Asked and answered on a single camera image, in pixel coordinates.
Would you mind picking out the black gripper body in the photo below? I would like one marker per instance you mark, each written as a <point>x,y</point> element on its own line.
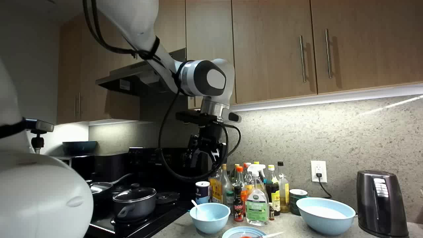
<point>207,138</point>

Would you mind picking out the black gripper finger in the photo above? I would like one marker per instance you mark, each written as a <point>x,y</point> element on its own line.
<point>194,154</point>
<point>218,159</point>

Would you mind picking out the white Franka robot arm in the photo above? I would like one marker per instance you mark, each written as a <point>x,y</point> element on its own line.
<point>132,18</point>

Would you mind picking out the small light blue bowl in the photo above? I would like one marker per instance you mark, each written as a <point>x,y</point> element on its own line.
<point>210,218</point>

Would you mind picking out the dark blue bowl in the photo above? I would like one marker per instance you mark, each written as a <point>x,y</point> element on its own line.
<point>79,147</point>

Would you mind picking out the large light blue bowl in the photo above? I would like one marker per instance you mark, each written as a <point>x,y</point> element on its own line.
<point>325,218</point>

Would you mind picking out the bottle with orange cap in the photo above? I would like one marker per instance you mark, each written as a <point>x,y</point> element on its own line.
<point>238,174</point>

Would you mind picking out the oil bottle yellow label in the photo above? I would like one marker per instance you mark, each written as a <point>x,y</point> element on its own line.
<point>218,187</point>

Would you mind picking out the blue white salt canister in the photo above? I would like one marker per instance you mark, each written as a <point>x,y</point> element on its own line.
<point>202,192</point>

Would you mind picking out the metal spoon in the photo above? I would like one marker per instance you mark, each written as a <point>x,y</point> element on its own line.
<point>194,203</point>

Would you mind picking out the small dark sauce bottle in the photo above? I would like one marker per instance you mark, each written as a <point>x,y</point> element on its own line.
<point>239,207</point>

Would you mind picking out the clear spray bottle green label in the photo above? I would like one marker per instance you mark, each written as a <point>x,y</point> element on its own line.
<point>258,209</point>

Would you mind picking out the dark bottle yellow cap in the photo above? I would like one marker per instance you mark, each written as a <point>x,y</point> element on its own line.
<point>274,193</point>

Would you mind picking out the bottle with black cap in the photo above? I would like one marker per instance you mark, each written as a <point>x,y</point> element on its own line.
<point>284,192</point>

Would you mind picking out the light blue plate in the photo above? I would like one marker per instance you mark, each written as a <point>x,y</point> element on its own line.
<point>235,232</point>

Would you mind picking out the black pot with lid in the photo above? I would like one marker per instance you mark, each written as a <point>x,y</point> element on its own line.
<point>133,204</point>

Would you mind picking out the black stove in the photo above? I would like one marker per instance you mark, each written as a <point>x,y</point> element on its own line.
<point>145,225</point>

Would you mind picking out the dark green jar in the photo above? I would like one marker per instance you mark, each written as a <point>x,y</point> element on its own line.
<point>297,199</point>

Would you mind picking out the dark range hood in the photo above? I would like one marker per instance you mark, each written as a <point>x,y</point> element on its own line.
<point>127,81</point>

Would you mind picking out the small dark saucepan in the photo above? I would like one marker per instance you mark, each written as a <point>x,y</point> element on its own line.
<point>100,189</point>

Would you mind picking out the wooden cabinet door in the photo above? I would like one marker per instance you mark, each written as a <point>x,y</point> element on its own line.
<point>173,21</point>
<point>268,48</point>
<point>374,40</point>
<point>206,31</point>

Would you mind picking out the under cabinet light strip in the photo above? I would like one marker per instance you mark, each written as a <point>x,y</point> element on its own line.
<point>330,97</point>

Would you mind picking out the black electric kettle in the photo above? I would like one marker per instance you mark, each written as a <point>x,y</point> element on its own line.
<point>381,207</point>

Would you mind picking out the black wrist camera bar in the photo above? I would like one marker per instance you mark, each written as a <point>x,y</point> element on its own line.
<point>200,117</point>

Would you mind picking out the white wall outlet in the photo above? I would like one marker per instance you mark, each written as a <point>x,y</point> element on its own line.
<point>318,167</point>

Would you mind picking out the wooden wall cabinet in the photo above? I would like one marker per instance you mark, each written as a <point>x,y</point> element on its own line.
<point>83,66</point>

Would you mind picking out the black camera on stand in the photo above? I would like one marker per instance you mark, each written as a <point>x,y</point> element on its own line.
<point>40,126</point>

